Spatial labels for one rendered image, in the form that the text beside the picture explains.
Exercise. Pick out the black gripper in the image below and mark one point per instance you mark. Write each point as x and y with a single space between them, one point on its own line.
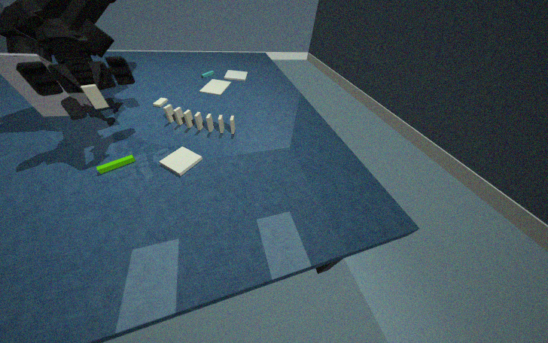
74 73

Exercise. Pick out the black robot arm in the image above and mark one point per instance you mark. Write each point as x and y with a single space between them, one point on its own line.
63 28

